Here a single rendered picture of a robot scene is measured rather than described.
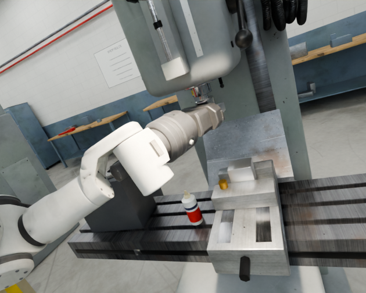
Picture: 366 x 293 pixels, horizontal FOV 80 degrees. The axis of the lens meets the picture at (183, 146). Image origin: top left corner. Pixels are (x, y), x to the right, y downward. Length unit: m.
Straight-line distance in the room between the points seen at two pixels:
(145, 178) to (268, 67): 0.66
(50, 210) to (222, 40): 0.41
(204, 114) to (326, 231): 0.37
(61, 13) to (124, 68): 1.88
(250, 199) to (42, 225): 0.41
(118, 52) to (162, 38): 5.22
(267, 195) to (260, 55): 0.52
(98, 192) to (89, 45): 5.77
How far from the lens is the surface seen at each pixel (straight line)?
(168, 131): 0.39
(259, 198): 0.54
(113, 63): 5.75
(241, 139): 0.92
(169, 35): 0.42
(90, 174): 0.38
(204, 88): 0.52
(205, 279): 0.66
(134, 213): 0.74
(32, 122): 7.81
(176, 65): 0.41
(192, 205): 0.64
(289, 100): 0.92
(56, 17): 6.64
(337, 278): 1.44
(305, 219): 0.62
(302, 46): 4.21
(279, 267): 0.50
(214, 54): 0.43
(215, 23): 0.44
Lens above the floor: 1.35
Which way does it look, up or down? 18 degrees down
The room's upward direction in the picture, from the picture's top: 21 degrees counter-clockwise
